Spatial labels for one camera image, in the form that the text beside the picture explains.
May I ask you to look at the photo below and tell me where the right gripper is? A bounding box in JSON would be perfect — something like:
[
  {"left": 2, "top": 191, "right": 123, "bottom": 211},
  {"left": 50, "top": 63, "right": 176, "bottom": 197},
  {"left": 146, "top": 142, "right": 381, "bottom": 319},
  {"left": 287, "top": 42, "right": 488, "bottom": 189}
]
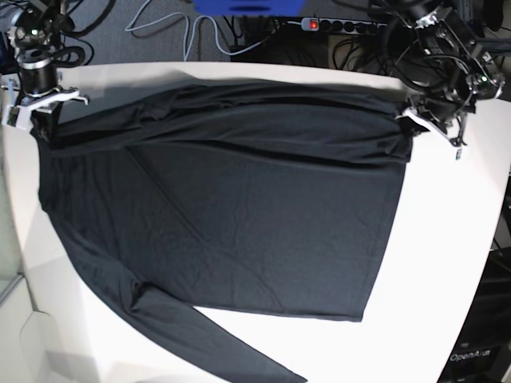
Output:
[{"left": 1, "top": 65, "right": 89, "bottom": 142}]

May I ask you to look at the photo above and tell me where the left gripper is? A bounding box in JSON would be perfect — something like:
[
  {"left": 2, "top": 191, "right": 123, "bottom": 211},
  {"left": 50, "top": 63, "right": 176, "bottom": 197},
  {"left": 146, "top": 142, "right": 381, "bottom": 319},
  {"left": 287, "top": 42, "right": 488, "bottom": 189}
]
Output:
[{"left": 394, "top": 91, "right": 477, "bottom": 160}]

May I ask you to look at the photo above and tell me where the dark long-sleeve T-shirt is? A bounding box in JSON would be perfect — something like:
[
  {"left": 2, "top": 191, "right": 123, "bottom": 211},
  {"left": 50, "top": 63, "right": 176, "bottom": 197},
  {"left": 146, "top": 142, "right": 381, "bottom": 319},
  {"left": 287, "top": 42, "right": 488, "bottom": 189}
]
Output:
[{"left": 36, "top": 83, "right": 412, "bottom": 382}]

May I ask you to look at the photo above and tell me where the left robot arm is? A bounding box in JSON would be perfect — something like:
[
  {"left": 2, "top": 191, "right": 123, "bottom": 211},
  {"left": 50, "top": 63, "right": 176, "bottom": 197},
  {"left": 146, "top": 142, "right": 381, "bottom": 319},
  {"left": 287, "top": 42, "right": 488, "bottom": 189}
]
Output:
[{"left": 370, "top": 1, "right": 505, "bottom": 156}]

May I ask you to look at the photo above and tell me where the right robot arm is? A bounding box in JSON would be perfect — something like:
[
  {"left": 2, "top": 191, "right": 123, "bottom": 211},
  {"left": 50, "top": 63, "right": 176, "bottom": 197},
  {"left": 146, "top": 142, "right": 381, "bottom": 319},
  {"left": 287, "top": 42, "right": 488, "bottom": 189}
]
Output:
[{"left": 1, "top": 1, "right": 89, "bottom": 141}]

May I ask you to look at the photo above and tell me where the white power strip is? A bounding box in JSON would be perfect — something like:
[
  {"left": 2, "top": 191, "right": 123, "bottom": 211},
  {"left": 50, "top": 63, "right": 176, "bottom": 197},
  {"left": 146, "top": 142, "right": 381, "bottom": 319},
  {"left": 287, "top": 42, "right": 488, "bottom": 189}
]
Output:
[{"left": 298, "top": 18, "right": 386, "bottom": 36}]

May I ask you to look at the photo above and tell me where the blue plastic box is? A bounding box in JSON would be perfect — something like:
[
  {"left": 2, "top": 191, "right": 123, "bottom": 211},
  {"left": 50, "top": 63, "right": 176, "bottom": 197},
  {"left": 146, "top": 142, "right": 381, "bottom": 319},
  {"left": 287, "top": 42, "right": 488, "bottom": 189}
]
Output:
[{"left": 192, "top": 0, "right": 305, "bottom": 17}]

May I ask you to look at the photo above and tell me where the black OpenArm case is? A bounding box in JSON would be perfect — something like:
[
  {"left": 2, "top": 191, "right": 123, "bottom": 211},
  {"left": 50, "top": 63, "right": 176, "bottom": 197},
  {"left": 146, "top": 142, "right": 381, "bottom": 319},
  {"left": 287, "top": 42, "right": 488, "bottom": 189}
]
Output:
[{"left": 438, "top": 247, "right": 510, "bottom": 382}]

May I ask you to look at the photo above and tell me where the light grey cable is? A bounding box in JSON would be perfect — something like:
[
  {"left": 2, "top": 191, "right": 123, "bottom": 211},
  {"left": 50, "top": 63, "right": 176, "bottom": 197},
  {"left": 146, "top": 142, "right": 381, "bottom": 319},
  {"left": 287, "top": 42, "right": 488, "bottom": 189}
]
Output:
[{"left": 125, "top": 7, "right": 280, "bottom": 61}]

